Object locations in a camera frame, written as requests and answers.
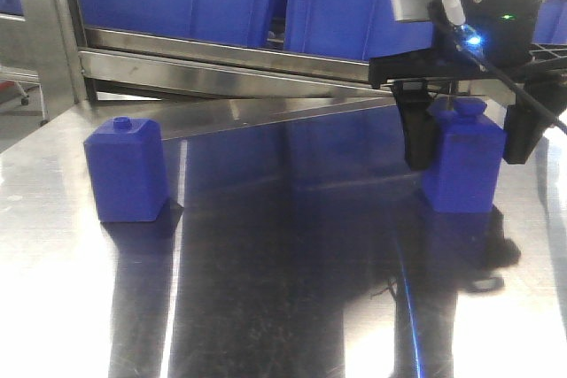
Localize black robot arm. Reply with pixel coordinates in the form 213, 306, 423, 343
369, 0, 566, 171

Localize black cable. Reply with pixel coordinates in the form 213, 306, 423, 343
460, 0, 567, 134

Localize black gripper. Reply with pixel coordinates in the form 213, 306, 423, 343
368, 43, 566, 171

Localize blue bottle part with cap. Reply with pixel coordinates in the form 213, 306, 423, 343
422, 97, 507, 213

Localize stainless steel shelf frame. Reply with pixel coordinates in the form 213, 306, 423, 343
1, 0, 384, 117

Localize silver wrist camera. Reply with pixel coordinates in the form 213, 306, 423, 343
391, 0, 433, 23

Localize blue bin at right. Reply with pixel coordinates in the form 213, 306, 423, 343
532, 0, 566, 44

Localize blue bottle part with neck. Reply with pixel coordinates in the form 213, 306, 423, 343
83, 116, 169, 223

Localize blue bin in middle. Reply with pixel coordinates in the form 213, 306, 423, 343
284, 0, 433, 61

